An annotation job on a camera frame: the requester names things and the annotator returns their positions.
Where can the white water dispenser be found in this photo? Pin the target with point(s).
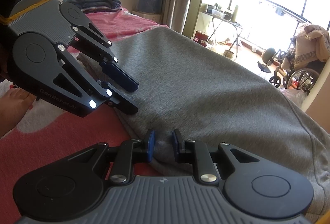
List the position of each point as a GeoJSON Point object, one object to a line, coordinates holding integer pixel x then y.
{"type": "Point", "coordinates": [149, 16]}

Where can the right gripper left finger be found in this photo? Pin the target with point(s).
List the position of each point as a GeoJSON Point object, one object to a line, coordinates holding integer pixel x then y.
{"type": "Point", "coordinates": [73, 186]}

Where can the pink bag in plastic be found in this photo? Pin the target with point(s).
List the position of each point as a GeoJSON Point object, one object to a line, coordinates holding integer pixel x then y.
{"type": "Point", "coordinates": [294, 95]}

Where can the pink floral bed blanket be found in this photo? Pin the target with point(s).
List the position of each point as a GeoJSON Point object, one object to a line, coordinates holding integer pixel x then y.
{"type": "Point", "coordinates": [47, 133]}

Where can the beige blanket on wheelchair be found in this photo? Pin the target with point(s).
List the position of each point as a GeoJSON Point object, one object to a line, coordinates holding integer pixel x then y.
{"type": "Point", "coordinates": [311, 44]}

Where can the wheelchair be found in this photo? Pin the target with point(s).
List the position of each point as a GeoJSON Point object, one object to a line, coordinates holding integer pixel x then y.
{"type": "Point", "coordinates": [281, 65]}

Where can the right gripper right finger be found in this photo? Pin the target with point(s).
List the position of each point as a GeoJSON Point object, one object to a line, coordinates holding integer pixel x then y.
{"type": "Point", "coordinates": [251, 184]}

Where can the metal bowl on floor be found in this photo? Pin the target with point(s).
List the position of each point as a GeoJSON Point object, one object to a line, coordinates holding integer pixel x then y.
{"type": "Point", "coordinates": [228, 53]}

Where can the folded blue jeans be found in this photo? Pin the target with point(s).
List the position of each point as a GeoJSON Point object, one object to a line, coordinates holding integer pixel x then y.
{"type": "Point", "coordinates": [95, 6]}

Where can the grey hoodie sweatshirt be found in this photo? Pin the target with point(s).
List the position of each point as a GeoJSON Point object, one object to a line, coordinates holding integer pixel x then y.
{"type": "Point", "coordinates": [207, 97]}

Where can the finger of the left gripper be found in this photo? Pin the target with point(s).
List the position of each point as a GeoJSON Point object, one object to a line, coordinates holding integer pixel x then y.
{"type": "Point", "coordinates": [90, 41]}
{"type": "Point", "coordinates": [50, 72]}

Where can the folding table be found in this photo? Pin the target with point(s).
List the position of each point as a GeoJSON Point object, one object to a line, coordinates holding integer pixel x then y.
{"type": "Point", "coordinates": [217, 21]}

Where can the person's hand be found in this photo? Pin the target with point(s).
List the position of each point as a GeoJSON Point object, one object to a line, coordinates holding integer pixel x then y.
{"type": "Point", "coordinates": [14, 105]}

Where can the red water bottle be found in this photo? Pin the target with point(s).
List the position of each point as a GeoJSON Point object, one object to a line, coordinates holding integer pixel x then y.
{"type": "Point", "coordinates": [201, 38]}

